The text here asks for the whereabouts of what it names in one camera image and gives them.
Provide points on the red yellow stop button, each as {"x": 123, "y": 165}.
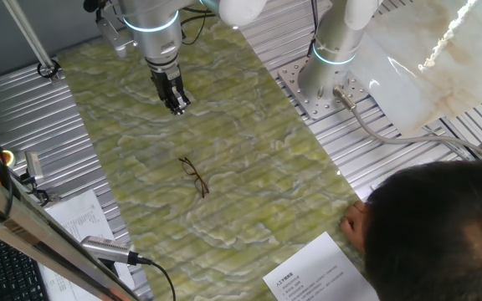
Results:
{"x": 8, "y": 158}

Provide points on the small grey camera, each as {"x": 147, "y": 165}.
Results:
{"x": 34, "y": 165}

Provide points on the silver ribbed camera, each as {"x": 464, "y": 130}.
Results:
{"x": 107, "y": 248}

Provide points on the beige marble pattern sheet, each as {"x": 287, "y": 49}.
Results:
{"x": 433, "y": 83}

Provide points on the black round wrist attachment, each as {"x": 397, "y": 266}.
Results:
{"x": 90, "y": 5}

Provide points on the densely printed paper sheet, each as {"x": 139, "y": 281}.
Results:
{"x": 82, "y": 217}

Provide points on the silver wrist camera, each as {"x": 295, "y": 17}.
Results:
{"x": 113, "y": 35}

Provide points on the instruction sheet with heading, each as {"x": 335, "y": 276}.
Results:
{"x": 320, "y": 267}

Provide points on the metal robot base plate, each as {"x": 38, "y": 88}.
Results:
{"x": 320, "y": 106}

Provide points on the person's dark-haired head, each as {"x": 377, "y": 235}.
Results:
{"x": 442, "y": 234}

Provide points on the black keyboard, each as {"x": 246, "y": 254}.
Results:
{"x": 6, "y": 271}

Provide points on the person's hand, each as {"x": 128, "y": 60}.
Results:
{"x": 355, "y": 226}

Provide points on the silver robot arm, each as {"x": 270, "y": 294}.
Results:
{"x": 157, "y": 37}

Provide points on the thin aluminium pole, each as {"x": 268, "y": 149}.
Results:
{"x": 27, "y": 29}

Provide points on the brown thin-framed glasses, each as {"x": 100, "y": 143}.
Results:
{"x": 202, "y": 188}

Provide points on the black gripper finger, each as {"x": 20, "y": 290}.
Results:
{"x": 182, "y": 98}
{"x": 174, "y": 108}

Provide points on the aluminium frame bar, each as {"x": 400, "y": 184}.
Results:
{"x": 36, "y": 238}

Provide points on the green marble pattern mat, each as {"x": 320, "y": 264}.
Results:
{"x": 245, "y": 167}

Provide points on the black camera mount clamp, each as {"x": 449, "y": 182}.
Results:
{"x": 40, "y": 195}

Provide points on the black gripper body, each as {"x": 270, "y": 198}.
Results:
{"x": 166, "y": 81}

